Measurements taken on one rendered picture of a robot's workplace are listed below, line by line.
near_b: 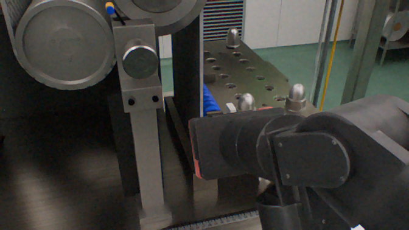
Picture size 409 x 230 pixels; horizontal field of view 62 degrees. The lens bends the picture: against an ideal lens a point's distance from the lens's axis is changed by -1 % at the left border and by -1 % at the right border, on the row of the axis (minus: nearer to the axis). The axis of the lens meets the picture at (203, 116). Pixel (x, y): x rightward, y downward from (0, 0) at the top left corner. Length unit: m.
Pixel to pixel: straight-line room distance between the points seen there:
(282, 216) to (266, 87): 0.43
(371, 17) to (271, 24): 2.39
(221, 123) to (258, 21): 3.21
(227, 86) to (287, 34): 3.09
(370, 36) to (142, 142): 0.98
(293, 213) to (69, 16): 0.35
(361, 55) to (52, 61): 1.07
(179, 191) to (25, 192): 0.27
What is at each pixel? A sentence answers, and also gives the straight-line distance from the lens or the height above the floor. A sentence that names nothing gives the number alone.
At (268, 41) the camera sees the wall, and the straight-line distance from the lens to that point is 3.68.
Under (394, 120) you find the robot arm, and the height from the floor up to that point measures 1.22.
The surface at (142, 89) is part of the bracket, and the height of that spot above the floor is 1.14.
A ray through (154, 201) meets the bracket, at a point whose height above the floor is 0.92.
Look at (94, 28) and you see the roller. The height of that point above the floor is 1.19.
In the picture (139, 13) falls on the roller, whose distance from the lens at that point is 0.46.
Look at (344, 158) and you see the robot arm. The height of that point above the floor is 1.21.
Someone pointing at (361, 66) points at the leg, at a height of 0.84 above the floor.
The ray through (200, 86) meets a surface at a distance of 0.53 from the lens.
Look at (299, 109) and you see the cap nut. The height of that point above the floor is 1.04.
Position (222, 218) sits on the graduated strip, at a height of 0.90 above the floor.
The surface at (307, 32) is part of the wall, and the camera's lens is 3.86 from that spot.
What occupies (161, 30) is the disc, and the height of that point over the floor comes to 1.18.
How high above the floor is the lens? 1.33
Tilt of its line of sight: 32 degrees down
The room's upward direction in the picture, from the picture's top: straight up
